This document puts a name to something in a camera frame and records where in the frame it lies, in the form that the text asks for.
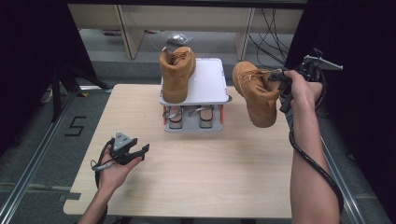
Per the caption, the person's left hand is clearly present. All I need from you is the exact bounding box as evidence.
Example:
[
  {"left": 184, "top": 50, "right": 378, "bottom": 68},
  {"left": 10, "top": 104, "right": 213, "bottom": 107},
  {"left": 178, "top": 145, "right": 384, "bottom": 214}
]
[{"left": 97, "top": 144, "right": 144, "bottom": 193}]

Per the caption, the person's right hand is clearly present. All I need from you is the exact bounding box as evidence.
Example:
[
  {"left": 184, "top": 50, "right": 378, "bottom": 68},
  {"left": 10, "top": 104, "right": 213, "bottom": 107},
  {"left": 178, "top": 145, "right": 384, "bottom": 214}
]
[{"left": 281, "top": 69, "right": 324, "bottom": 110}]

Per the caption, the aluminium floor rail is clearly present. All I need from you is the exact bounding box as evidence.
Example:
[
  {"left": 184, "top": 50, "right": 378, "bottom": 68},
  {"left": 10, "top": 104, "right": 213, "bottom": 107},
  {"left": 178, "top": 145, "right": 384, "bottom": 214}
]
[
  {"left": 0, "top": 90, "right": 78, "bottom": 224},
  {"left": 320, "top": 136, "right": 368, "bottom": 224},
  {"left": 0, "top": 181, "right": 76, "bottom": 192}
]

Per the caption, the left hand-held gripper cable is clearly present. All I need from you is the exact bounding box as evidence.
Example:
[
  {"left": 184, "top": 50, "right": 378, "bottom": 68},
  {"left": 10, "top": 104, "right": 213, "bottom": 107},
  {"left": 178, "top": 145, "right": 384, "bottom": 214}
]
[{"left": 90, "top": 138, "right": 116, "bottom": 224}]

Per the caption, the tan suede boot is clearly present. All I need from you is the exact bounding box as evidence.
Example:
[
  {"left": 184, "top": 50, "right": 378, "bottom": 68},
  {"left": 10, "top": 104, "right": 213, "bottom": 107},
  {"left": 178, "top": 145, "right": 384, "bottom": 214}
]
[
  {"left": 159, "top": 46, "right": 197, "bottom": 105},
  {"left": 232, "top": 61, "right": 286, "bottom": 129}
]

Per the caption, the beige desk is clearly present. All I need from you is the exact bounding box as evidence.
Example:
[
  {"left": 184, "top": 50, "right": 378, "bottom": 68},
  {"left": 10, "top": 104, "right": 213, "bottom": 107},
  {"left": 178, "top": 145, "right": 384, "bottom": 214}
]
[{"left": 67, "top": 3, "right": 304, "bottom": 62}]

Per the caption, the dark curtain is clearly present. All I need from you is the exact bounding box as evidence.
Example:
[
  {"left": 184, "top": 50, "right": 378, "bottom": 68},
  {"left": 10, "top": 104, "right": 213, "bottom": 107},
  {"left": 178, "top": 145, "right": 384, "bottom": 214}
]
[
  {"left": 284, "top": 0, "right": 396, "bottom": 216},
  {"left": 0, "top": 0, "right": 97, "bottom": 157}
]

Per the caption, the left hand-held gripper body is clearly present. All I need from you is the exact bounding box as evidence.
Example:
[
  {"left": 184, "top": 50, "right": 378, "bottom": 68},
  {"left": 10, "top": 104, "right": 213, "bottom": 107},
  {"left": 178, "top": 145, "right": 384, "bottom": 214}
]
[{"left": 110, "top": 131, "right": 138, "bottom": 166}]

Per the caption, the grey two-tier shoe rack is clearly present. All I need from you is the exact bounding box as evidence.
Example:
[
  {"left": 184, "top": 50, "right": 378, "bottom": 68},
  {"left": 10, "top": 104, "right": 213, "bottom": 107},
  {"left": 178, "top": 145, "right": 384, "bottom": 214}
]
[{"left": 159, "top": 57, "right": 233, "bottom": 134}]

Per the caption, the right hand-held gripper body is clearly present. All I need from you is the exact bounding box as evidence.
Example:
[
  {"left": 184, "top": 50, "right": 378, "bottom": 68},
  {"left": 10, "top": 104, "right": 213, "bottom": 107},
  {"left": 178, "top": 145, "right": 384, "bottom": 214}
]
[{"left": 278, "top": 48, "right": 344, "bottom": 114}]

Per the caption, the bundle of black floor cables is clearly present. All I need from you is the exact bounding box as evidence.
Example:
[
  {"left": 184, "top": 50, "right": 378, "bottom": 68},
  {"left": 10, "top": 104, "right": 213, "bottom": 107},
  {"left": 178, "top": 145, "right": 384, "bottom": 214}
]
[{"left": 248, "top": 7, "right": 293, "bottom": 68}]

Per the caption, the silver strap heeled sandal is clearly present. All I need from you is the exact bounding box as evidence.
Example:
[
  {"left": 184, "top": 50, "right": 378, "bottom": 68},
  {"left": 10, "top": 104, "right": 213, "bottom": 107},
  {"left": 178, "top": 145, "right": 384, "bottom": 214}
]
[
  {"left": 188, "top": 105, "right": 216, "bottom": 130},
  {"left": 162, "top": 105, "right": 185, "bottom": 130}
]

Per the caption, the black metal stand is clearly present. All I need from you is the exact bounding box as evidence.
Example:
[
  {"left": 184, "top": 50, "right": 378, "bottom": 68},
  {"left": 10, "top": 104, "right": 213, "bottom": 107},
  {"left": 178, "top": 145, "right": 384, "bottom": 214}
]
[{"left": 50, "top": 62, "right": 111, "bottom": 123}]

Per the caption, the clear plastic bag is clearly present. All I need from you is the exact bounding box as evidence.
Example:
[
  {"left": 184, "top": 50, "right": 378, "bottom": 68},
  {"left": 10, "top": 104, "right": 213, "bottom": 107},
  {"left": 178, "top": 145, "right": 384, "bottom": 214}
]
[{"left": 166, "top": 32, "right": 194, "bottom": 48}]

